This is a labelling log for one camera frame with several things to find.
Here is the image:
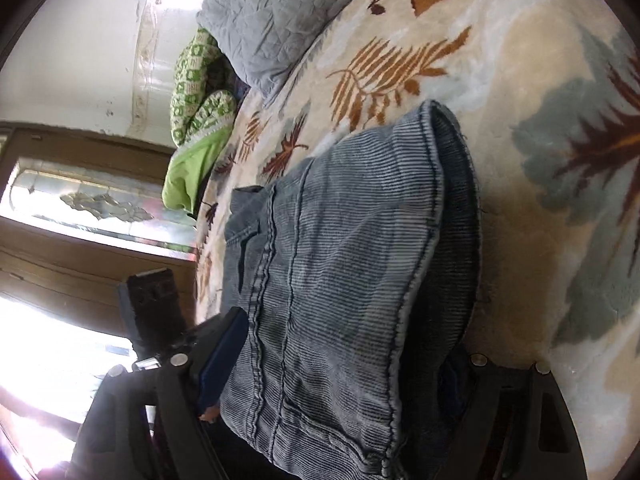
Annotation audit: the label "wooden glass-panel door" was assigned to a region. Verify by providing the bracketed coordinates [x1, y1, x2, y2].
[1, 124, 195, 479]

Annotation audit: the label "person's left hand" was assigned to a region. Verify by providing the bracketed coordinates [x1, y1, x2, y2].
[200, 404, 220, 424]

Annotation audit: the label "green patterned quilt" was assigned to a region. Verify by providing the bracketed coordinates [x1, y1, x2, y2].
[162, 27, 238, 214]

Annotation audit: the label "grey denim pants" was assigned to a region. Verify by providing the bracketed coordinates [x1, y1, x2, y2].
[221, 101, 480, 479]

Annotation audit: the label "grey quilted pillow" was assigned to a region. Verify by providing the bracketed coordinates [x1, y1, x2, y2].
[196, 0, 352, 101]

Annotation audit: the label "leaf pattern bed blanket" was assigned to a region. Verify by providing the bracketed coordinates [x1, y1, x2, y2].
[196, 0, 639, 479]

